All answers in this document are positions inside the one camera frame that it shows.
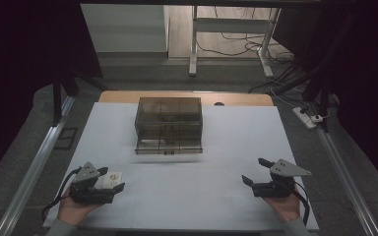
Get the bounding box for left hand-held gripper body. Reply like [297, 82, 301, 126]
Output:
[69, 161, 116, 205]

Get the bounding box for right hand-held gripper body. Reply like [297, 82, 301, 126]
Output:
[252, 158, 313, 199]

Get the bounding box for small white packet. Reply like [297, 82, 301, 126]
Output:
[101, 172, 123, 190]

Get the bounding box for person's left hand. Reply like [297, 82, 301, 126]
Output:
[57, 188, 103, 227]

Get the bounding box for person's right hand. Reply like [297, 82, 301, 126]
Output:
[263, 191, 301, 224]

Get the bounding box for white power strip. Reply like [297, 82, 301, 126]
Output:
[291, 106, 318, 130]

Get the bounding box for transparent brown drawer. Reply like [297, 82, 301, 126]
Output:
[134, 138, 204, 155]

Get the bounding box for white table cover sheet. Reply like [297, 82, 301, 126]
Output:
[42, 101, 320, 232]

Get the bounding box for wooden table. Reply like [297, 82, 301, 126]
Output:
[97, 90, 275, 107]

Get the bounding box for transparent brown drawer cabinet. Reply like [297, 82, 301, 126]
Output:
[134, 96, 204, 155]

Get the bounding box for black metal stand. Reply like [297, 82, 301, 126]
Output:
[51, 72, 108, 127]
[275, 13, 362, 134]

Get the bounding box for black curtain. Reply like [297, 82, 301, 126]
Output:
[272, 0, 378, 200]
[0, 0, 104, 189]

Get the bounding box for left hand-held gripper black cable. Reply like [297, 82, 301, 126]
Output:
[40, 167, 81, 223]

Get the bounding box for hand-held gripper black cable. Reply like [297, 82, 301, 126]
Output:
[40, 167, 81, 223]
[290, 180, 311, 226]

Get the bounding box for right hand-held gripper black cable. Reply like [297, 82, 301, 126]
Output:
[290, 180, 311, 226]

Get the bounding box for black floor frame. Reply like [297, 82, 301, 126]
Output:
[54, 127, 79, 151]

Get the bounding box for aluminium rail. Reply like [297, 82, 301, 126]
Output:
[315, 126, 378, 236]
[0, 95, 77, 236]

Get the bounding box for white floor cable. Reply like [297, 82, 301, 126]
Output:
[270, 86, 298, 110]

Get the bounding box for bundle of black floor cables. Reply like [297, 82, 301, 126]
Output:
[247, 48, 308, 94]

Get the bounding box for black floor cable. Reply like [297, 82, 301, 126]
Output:
[195, 6, 279, 57]

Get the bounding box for white desk frame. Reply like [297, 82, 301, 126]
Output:
[188, 5, 283, 79]

